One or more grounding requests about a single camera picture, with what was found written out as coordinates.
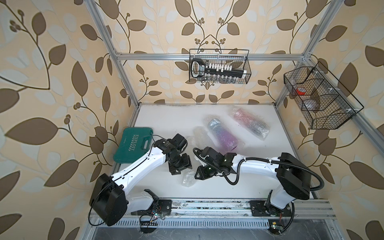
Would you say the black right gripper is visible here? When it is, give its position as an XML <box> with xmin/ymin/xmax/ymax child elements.
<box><xmin>192</xmin><ymin>163</ymin><xmax>219</xmax><ymax>180</ymax></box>

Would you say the green tool case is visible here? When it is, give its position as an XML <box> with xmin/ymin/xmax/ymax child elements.
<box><xmin>113</xmin><ymin>127</ymin><xmax>153</xmax><ymax>164</ymax></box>

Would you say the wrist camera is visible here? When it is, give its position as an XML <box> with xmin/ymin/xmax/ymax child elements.
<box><xmin>168</xmin><ymin>134</ymin><xmax>188</xmax><ymax>154</ymax></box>
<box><xmin>200</xmin><ymin>147</ymin><xmax>237</xmax><ymax>169</ymax></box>

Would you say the right wire basket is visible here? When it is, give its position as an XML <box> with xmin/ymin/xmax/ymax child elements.
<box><xmin>284</xmin><ymin>62</ymin><xmax>364</xmax><ymax>130</ymax></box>

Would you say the red tape roll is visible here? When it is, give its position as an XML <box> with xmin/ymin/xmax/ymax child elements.
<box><xmin>296</xmin><ymin>87</ymin><xmax>307</xmax><ymax>96</ymax></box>

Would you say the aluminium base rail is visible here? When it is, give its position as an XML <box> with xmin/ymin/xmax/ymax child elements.
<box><xmin>90</xmin><ymin>198</ymin><xmax>337</xmax><ymax>230</ymax></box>

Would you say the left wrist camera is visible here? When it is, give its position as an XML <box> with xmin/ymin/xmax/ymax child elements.
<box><xmin>168</xmin><ymin>134</ymin><xmax>188</xmax><ymax>154</ymax></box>

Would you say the black corrugated cable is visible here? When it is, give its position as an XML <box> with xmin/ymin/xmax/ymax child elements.
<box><xmin>192</xmin><ymin>147</ymin><xmax>325</xmax><ymax>193</ymax></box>

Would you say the pink vase in bubble wrap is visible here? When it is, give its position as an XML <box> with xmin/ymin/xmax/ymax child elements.
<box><xmin>231</xmin><ymin>108</ymin><xmax>270</xmax><ymax>141</ymax></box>

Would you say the clear ribbed glass vase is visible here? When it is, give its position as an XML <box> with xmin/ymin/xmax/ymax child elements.
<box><xmin>181</xmin><ymin>170</ymin><xmax>197</xmax><ymax>188</ymax></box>

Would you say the back wire basket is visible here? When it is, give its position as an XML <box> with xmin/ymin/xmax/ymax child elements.
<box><xmin>189</xmin><ymin>48</ymin><xmax>252</xmax><ymax>85</ymax></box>

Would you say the purple vase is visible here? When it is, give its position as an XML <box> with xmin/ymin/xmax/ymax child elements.
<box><xmin>205</xmin><ymin>116</ymin><xmax>245</xmax><ymax>153</ymax></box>

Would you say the black socket set holder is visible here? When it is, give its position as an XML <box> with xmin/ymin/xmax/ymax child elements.
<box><xmin>189</xmin><ymin>59</ymin><xmax>249</xmax><ymax>79</ymax></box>

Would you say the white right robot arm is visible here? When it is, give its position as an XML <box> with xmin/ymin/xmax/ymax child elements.
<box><xmin>193</xmin><ymin>147</ymin><xmax>325</xmax><ymax>210</ymax></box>

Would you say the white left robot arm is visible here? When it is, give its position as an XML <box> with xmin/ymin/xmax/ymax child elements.
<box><xmin>89</xmin><ymin>139</ymin><xmax>192</xmax><ymax>227</ymax></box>

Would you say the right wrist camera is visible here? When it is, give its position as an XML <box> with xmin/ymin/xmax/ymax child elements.
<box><xmin>200</xmin><ymin>147</ymin><xmax>237</xmax><ymax>169</ymax></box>

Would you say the wire basket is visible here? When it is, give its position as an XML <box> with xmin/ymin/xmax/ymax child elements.
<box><xmin>189</xmin><ymin>48</ymin><xmax>252</xmax><ymax>85</ymax></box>
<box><xmin>284</xmin><ymin>62</ymin><xmax>364</xmax><ymax>130</ymax></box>

